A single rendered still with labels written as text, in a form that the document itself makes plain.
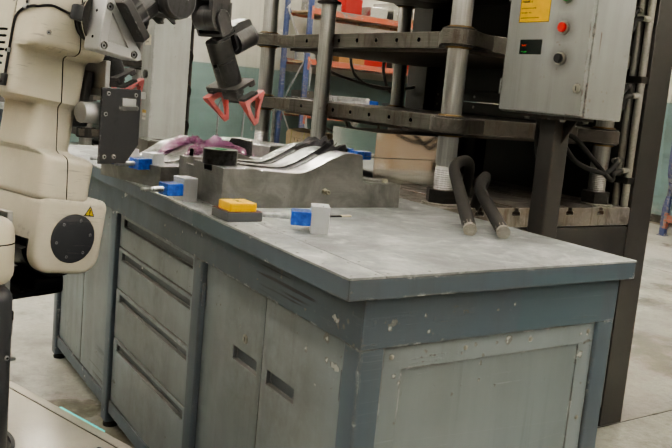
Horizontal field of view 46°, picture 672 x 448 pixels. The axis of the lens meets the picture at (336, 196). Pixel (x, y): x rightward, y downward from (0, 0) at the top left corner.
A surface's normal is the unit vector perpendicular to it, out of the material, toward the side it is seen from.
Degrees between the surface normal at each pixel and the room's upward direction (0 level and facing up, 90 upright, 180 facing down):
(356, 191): 90
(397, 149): 90
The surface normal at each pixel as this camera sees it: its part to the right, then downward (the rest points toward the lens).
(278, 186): 0.54, 0.16
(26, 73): 0.78, 0.15
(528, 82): -0.84, 0.00
